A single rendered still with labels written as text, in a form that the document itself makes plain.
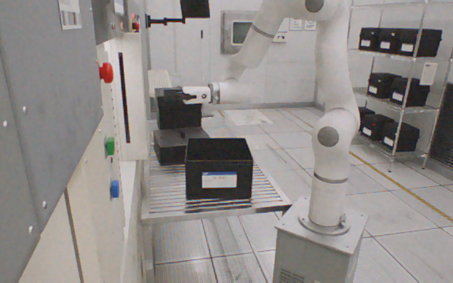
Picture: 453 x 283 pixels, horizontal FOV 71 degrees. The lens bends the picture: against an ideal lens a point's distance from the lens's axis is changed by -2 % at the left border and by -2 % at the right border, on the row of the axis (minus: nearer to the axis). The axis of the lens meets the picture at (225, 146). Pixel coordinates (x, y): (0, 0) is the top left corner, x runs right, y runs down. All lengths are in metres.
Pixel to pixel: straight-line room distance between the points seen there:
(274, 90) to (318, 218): 4.84
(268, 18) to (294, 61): 4.87
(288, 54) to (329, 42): 4.87
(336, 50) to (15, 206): 0.96
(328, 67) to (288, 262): 0.71
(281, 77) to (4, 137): 5.78
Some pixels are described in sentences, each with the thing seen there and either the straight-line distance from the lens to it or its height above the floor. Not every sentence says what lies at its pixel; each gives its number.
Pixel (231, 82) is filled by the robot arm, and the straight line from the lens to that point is 1.26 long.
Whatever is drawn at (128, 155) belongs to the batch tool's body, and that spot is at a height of 0.90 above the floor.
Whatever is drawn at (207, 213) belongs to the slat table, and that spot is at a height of 0.76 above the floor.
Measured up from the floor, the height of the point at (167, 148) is 0.85.
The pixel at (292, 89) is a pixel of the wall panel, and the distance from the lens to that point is 6.07.
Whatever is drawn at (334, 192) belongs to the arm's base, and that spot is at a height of 0.91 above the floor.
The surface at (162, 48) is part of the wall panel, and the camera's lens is 5.48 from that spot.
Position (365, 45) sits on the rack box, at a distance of 4.38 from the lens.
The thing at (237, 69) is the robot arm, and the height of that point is 1.27.
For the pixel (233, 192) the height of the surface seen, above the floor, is 0.79.
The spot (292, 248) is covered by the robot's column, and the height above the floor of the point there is 0.69.
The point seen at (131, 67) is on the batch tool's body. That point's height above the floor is 1.27.
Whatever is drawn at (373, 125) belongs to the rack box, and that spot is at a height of 0.37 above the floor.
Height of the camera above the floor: 1.44
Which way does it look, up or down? 21 degrees down
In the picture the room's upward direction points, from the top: 1 degrees clockwise
